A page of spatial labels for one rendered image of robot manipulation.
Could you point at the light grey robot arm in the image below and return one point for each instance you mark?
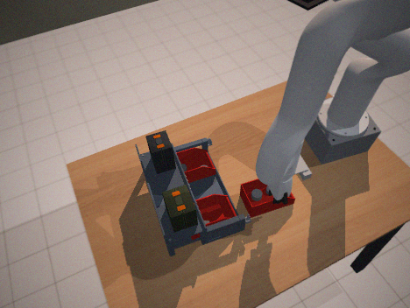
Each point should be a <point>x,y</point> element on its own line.
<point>322,45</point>

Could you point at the olive green tool case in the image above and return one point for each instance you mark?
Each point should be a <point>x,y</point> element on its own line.
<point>180,207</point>

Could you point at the dark grey tool case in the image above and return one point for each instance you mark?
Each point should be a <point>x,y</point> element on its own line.
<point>161,151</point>

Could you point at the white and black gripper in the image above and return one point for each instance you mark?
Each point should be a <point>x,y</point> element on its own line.
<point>280,191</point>

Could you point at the red bin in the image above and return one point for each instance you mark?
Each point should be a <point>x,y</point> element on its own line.
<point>194,158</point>
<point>215,208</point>
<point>265,205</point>

